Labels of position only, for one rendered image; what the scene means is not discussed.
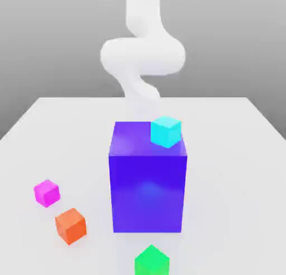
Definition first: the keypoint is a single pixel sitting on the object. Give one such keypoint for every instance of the small green cube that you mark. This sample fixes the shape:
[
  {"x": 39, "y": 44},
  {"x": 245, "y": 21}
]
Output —
[{"x": 152, "y": 261}]

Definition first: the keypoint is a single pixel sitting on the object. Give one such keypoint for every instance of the large purple box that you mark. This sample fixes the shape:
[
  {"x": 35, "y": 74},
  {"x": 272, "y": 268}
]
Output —
[{"x": 147, "y": 190}]

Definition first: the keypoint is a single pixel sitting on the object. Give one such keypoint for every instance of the small orange cube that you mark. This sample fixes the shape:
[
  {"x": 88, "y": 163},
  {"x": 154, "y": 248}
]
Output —
[{"x": 70, "y": 226}]

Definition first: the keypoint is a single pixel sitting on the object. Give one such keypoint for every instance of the small magenta cube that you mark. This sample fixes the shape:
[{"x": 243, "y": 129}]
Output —
[{"x": 47, "y": 193}]

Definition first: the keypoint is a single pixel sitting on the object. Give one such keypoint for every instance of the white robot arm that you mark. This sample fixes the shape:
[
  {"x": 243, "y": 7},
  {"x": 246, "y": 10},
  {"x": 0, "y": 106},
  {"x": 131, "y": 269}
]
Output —
[{"x": 143, "y": 53}]

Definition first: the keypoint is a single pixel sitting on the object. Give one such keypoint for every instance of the small cyan cube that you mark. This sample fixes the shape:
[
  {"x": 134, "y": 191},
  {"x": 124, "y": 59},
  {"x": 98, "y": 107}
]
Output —
[{"x": 165, "y": 132}]

